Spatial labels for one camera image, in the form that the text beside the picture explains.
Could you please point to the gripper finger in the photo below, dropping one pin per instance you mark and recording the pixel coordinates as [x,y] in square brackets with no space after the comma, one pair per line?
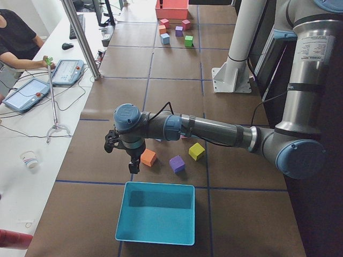
[137,164]
[131,168]

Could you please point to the person's hand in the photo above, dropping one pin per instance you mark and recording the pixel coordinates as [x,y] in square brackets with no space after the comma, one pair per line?
[48,64]

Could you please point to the near orange foam block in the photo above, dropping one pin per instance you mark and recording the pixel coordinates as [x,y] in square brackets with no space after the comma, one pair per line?
[148,157]

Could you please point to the orange foam block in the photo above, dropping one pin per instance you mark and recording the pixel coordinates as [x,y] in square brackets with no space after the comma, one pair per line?
[148,157]
[162,29]

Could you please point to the near purple foam block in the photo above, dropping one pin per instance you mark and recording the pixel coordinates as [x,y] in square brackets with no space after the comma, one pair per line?
[177,164]

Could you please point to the purple foam block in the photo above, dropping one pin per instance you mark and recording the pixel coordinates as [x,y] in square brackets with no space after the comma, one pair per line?
[177,164]
[179,31]

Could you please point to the teal plastic bin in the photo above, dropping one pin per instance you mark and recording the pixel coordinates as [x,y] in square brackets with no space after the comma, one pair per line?
[157,213]

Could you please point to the yellow foam block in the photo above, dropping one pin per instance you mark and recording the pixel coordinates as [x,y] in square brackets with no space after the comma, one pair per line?
[196,151]

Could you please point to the far teach pendant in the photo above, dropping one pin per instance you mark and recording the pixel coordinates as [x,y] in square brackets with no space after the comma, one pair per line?
[67,72]

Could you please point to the teach pendant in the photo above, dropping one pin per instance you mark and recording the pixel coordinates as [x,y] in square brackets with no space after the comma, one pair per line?
[27,95]
[67,72]

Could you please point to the paper cup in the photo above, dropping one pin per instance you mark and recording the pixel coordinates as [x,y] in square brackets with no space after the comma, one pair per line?
[29,159]

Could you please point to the near teach pendant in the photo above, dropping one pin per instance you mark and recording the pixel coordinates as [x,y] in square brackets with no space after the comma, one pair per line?
[27,95]

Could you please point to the green foam block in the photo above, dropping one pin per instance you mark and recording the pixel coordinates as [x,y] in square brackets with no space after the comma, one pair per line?
[188,41]

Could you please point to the far orange foam block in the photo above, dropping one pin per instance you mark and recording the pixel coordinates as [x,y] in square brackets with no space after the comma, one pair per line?
[162,29]

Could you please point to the black computer mouse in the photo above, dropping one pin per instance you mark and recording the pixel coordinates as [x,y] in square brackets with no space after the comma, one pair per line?
[66,46]

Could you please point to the metal reacher grabber tool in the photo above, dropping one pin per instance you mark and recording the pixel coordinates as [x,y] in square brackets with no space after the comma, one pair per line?
[56,126]

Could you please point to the far purple foam block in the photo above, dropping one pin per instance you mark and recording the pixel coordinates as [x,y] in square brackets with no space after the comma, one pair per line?
[179,31]

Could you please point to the black monitor stand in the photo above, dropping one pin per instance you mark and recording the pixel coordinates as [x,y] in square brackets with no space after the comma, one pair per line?
[103,13]

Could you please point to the crimson foam block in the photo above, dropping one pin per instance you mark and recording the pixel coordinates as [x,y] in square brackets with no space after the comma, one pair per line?
[165,22]
[186,24]

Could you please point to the far crimson foam block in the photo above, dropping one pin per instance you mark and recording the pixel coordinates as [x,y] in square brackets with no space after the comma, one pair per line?
[186,24]

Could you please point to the red object at edge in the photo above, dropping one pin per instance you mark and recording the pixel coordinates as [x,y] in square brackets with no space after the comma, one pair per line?
[15,240]

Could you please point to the red plastic bin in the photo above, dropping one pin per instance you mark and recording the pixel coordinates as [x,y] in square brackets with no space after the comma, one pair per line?
[172,9]

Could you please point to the person in black shirt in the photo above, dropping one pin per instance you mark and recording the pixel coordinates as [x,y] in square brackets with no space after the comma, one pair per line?
[19,43]

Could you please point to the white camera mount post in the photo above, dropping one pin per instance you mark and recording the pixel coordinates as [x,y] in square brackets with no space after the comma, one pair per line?
[233,75]

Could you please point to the aluminium frame post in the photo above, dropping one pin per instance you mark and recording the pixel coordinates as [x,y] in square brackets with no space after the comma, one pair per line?
[81,37]

